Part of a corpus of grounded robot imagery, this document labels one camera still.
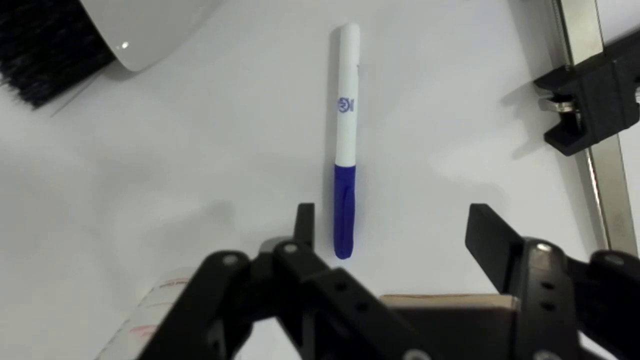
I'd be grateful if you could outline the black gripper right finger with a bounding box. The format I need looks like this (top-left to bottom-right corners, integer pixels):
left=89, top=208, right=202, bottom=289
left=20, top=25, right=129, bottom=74
left=463, top=202, right=640, bottom=360

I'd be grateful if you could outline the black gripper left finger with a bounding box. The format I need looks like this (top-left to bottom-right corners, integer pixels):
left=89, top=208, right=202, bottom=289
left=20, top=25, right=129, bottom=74
left=136, top=202, right=432, bottom=360

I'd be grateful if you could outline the white pen with blue cap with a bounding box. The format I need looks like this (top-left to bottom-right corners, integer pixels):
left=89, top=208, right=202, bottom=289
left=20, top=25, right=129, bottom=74
left=331, top=23, right=365, bottom=263

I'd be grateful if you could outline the clear plastic measuring cup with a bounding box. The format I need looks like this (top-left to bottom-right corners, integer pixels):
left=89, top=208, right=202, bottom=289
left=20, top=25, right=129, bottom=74
left=92, top=264, right=204, bottom=360

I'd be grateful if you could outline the silver metal bar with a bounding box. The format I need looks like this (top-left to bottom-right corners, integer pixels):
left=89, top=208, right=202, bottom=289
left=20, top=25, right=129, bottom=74
left=550, top=0, right=640, bottom=256

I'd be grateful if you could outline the black bar clamp head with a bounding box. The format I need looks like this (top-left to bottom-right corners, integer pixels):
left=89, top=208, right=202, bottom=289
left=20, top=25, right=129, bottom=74
left=532, top=26, right=640, bottom=161

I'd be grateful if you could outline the white ceramic bowl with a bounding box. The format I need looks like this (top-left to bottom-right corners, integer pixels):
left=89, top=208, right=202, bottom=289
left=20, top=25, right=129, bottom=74
left=78, top=0, right=226, bottom=74

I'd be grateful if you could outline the black bristly eraser block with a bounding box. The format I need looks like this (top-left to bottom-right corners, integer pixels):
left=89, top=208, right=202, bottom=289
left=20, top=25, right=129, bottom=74
left=0, top=0, right=117, bottom=111

